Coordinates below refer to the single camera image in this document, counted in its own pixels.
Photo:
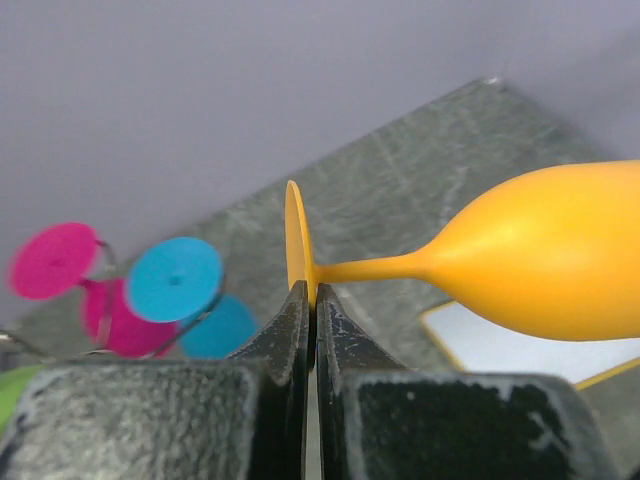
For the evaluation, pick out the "pink plastic wine glass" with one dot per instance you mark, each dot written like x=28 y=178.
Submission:
x=70 y=255

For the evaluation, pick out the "green plastic wine glass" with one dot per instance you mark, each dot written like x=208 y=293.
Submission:
x=13 y=383

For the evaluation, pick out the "blue plastic wine glass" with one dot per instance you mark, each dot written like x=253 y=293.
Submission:
x=180 y=281

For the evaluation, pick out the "small whiteboard wooden frame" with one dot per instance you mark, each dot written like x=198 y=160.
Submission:
x=471 y=343

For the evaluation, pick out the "copper wire wine glass rack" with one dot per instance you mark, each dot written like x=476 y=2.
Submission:
x=170 y=289

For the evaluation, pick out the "orange plastic wine glass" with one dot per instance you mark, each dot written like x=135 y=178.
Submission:
x=553 y=253

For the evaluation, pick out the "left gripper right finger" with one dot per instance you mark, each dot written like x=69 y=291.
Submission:
x=382 y=420

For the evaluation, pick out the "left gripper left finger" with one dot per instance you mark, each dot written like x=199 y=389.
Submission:
x=243 y=417

